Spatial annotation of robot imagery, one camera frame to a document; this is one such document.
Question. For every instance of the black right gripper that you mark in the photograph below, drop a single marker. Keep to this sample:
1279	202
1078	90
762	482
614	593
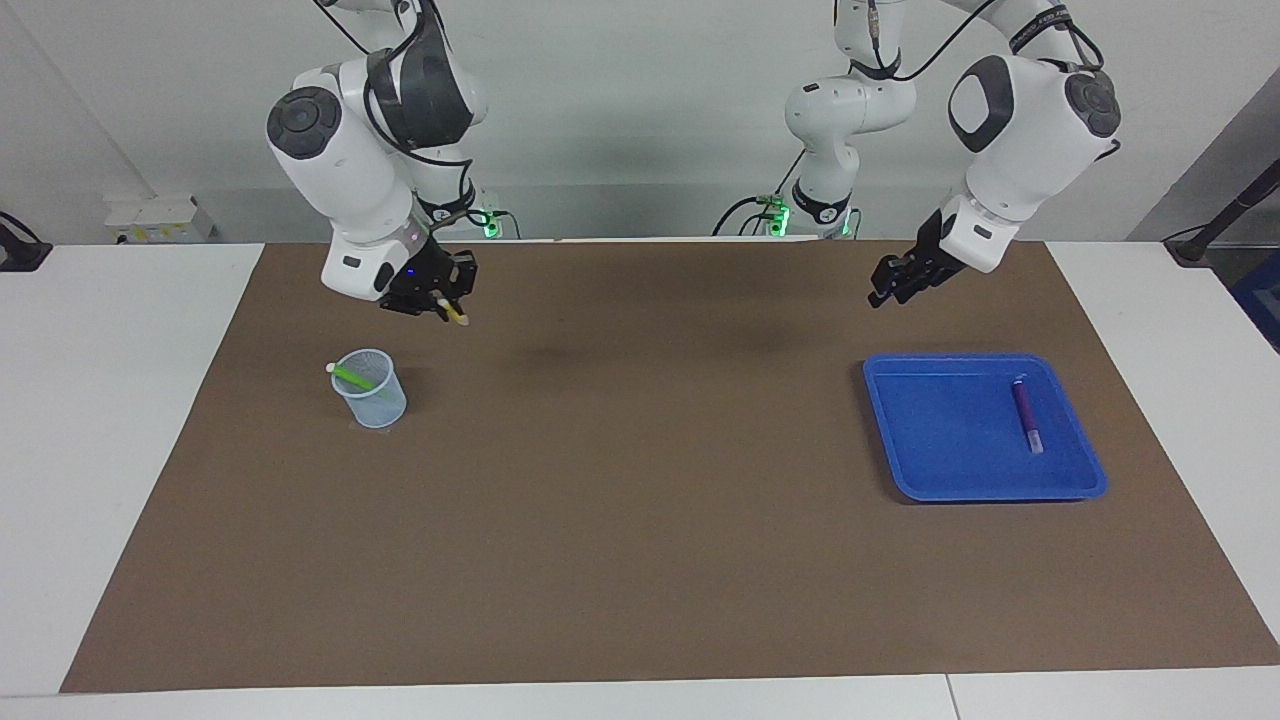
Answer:
425	275

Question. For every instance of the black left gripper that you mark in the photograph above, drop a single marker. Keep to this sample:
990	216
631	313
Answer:
935	260

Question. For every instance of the yellow pen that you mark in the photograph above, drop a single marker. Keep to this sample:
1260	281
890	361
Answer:
455	312

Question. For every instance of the green pen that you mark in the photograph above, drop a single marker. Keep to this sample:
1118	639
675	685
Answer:
352	378

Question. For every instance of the purple pen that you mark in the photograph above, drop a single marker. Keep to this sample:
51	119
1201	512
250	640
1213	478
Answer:
1027	415

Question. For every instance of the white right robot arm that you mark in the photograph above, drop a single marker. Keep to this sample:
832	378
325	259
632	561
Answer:
350	170

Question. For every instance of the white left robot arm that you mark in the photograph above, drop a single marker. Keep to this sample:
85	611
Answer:
1020	150

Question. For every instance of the translucent plastic cup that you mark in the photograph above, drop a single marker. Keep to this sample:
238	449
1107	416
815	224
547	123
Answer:
372	405

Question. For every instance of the blue plastic tray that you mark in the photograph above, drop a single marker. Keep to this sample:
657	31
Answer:
940	470

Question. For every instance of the brown table mat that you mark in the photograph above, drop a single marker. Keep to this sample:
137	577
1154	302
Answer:
640	500

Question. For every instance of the white power strip box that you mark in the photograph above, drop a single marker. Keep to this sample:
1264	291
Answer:
160	220

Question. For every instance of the black stand pole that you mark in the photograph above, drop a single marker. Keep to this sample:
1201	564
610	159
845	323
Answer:
1230	210

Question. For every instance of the blue box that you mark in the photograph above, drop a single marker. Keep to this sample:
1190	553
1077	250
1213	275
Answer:
1262	300

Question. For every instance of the black desk mount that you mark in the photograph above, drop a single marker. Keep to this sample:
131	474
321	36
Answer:
20	250

